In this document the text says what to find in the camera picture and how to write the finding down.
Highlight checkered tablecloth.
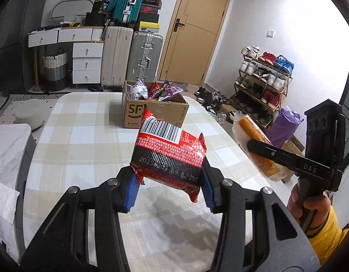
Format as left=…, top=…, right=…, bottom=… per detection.
left=22, top=91, right=295, bottom=272

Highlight white side table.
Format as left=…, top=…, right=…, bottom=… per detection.
left=0, top=124, right=36, bottom=263

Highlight purple bag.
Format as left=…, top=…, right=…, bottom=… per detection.
left=265, top=106, right=304, bottom=147

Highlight red black snack packet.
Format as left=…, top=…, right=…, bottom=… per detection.
left=130, top=109, right=207, bottom=203

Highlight white drawer desk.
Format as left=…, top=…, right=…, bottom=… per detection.
left=28, top=27, right=104, bottom=85

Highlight wooden door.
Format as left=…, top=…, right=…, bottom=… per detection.
left=157, top=0, right=231, bottom=85

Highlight black bag on desk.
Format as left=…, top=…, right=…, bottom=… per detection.
left=84, top=0, right=110, bottom=27

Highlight silver white snack packet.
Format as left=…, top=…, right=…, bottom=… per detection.
left=128, top=79, right=148, bottom=100

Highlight yellow black shoe box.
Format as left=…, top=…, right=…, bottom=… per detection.
left=134, top=21, right=160, bottom=33

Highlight woven laundry basket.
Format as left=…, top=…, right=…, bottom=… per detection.
left=43, top=47, right=68, bottom=92

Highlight purple snack packet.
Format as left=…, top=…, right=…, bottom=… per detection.
left=158, top=84, right=183, bottom=101

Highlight dark grey refrigerator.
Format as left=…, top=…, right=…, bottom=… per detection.
left=0, top=0, right=46, bottom=96

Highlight grey oval mirror frame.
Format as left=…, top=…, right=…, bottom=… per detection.
left=49, top=0, right=94, bottom=23

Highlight orange bread packet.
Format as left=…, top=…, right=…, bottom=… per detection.
left=230, top=112, right=288, bottom=182

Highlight right hand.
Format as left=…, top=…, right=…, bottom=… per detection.
left=287, top=184, right=332, bottom=229

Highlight stacked shoe boxes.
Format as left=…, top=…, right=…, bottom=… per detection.
left=138, top=0, right=162, bottom=23

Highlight yellow right sleeve forearm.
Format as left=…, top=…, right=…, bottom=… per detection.
left=306, top=206, right=349, bottom=265

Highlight wooden shoe rack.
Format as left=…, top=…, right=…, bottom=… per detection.
left=229, top=46, right=295, bottom=132

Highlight silver suitcase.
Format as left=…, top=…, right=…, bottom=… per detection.
left=126, top=31, right=163, bottom=82

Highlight beige suitcase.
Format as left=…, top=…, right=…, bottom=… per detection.
left=101, top=27, right=133, bottom=87

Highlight SF cardboard box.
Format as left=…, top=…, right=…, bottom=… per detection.
left=122, top=81, right=189, bottom=129

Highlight light switch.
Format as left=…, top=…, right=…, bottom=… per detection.
left=267, top=30, right=274, bottom=37

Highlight red triangular snack packet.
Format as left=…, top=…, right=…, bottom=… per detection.
left=147, top=82, right=163, bottom=100

